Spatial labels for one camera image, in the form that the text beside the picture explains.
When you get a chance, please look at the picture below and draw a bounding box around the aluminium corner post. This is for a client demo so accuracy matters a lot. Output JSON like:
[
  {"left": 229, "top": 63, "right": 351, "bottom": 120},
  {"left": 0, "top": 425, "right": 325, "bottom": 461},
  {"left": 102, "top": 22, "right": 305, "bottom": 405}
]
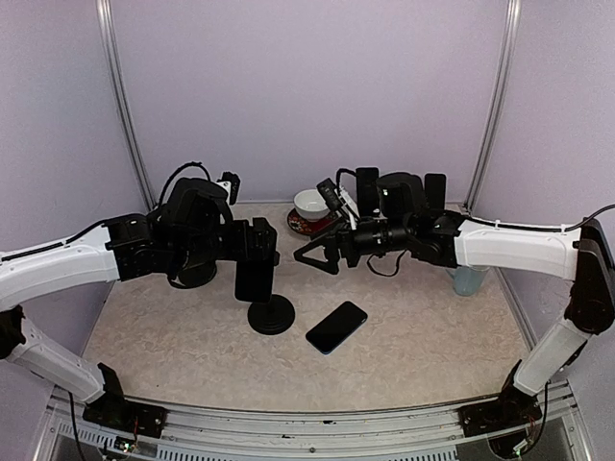
[
  {"left": 95, "top": 0, "right": 156, "bottom": 210},
  {"left": 464, "top": 0, "right": 522, "bottom": 212}
]

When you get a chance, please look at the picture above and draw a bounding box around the white ceramic bowl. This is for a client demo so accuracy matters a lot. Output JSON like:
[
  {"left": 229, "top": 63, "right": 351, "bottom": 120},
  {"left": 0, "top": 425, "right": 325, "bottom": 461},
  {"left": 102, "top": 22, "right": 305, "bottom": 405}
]
[{"left": 293, "top": 189, "right": 330, "bottom": 222}]

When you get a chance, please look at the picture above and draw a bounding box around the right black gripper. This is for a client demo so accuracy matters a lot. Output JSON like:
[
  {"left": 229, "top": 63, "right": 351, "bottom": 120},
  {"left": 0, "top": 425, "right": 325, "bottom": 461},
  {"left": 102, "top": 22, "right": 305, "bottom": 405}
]
[{"left": 294, "top": 213, "right": 413, "bottom": 274}]

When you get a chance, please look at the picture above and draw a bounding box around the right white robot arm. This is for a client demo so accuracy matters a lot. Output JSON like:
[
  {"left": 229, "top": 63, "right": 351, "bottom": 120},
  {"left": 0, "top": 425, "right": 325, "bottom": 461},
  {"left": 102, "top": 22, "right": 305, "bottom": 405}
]
[{"left": 294, "top": 167, "right": 614, "bottom": 426}]

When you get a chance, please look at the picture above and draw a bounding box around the black phone blue edge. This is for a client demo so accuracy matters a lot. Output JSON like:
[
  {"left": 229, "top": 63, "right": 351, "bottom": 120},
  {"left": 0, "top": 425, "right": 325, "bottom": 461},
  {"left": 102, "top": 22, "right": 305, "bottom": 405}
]
[{"left": 306, "top": 301, "right": 368, "bottom": 355}]

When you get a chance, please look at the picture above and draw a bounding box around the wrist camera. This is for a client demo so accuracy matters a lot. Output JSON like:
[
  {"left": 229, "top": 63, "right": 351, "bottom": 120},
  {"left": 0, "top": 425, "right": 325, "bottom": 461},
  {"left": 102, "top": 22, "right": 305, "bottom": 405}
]
[
  {"left": 216, "top": 171, "right": 240, "bottom": 206},
  {"left": 316, "top": 179, "right": 360, "bottom": 231}
]

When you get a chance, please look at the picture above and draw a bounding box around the tall black phone stand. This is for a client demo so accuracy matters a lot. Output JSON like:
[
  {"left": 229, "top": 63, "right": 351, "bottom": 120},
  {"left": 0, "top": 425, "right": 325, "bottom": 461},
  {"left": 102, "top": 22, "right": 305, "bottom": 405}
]
[
  {"left": 172, "top": 262, "right": 217, "bottom": 289},
  {"left": 247, "top": 295, "right": 295, "bottom": 335}
]

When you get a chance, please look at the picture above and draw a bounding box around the aluminium front rail frame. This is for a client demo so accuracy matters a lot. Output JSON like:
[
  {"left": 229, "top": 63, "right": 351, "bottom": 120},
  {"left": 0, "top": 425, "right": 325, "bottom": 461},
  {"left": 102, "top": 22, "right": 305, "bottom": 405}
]
[{"left": 36, "top": 378, "right": 592, "bottom": 461}]

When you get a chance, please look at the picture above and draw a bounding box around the tall black phone stand rear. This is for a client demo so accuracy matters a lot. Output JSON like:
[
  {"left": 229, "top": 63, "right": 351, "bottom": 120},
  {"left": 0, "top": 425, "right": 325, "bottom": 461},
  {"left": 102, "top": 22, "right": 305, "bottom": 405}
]
[{"left": 172, "top": 262, "right": 217, "bottom": 289}]

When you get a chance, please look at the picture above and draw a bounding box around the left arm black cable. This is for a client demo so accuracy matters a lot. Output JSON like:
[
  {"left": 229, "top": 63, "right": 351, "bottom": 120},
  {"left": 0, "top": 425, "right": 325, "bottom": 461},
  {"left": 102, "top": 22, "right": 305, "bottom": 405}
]
[{"left": 156, "top": 161, "right": 212, "bottom": 207}]

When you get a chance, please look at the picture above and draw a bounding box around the red patterned saucer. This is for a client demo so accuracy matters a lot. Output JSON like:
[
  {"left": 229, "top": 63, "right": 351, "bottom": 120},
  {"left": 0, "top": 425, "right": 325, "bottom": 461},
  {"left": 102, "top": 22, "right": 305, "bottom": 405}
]
[{"left": 286, "top": 208, "right": 341, "bottom": 237}]

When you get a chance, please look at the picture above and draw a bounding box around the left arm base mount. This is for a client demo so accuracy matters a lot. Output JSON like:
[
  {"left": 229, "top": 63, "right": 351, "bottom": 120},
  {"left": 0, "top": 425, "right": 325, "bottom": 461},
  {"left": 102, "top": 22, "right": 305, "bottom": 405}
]
[{"left": 83, "top": 399, "right": 167, "bottom": 439}]

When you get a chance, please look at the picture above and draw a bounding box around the black phone white edge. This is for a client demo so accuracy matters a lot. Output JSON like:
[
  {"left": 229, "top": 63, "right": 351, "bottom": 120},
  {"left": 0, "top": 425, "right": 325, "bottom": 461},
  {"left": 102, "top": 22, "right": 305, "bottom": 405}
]
[{"left": 234, "top": 261, "right": 274, "bottom": 303}]

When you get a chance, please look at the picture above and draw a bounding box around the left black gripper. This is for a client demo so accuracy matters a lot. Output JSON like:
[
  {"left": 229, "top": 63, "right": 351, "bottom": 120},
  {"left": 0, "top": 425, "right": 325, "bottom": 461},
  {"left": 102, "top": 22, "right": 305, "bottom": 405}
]
[{"left": 170, "top": 216, "right": 276, "bottom": 271}]

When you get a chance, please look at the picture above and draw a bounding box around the tall black phone stand front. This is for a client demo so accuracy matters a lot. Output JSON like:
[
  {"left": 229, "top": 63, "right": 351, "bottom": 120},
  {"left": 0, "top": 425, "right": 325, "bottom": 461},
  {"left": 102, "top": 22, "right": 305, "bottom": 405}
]
[{"left": 247, "top": 295, "right": 295, "bottom": 335}]

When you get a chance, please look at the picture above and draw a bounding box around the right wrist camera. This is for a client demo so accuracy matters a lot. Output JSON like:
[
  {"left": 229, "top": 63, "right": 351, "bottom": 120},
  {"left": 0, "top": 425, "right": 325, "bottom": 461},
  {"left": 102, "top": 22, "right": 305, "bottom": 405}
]
[{"left": 316, "top": 179, "right": 360, "bottom": 231}]

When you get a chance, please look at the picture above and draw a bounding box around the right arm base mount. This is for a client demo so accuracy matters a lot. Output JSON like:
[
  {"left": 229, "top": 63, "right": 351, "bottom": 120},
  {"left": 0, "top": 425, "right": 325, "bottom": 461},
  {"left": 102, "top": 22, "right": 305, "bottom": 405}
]
[{"left": 458, "top": 393, "right": 543, "bottom": 437}]

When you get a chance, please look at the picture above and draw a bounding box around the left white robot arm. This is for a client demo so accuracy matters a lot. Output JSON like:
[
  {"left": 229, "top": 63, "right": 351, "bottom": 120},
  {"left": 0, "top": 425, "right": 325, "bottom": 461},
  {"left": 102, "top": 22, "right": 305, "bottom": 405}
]
[{"left": 1, "top": 173, "right": 279, "bottom": 427}]

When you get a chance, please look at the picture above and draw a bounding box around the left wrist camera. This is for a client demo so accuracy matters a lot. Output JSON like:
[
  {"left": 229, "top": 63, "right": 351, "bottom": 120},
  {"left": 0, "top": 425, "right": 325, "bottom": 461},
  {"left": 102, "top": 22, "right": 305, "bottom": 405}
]
[{"left": 216, "top": 171, "right": 240, "bottom": 206}]

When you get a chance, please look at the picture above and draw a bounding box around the light blue mug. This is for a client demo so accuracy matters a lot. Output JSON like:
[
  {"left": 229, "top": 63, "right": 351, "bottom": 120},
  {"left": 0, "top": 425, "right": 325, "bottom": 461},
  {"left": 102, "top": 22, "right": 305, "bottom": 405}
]
[{"left": 447, "top": 266, "right": 489, "bottom": 297}]

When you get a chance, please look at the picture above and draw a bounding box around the left aluminium corner post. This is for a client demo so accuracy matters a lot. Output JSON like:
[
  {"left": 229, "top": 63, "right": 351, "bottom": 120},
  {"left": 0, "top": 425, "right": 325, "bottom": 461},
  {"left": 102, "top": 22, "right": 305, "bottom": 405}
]
[{"left": 95, "top": 0, "right": 156, "bottom": 210}]

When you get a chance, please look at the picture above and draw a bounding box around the right aluminium corner post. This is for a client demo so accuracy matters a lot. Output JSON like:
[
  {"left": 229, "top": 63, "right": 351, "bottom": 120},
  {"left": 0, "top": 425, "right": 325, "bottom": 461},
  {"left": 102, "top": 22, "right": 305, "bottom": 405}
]
[{"left": 464, "top": 0, "right": 522, "bottom": 212}]

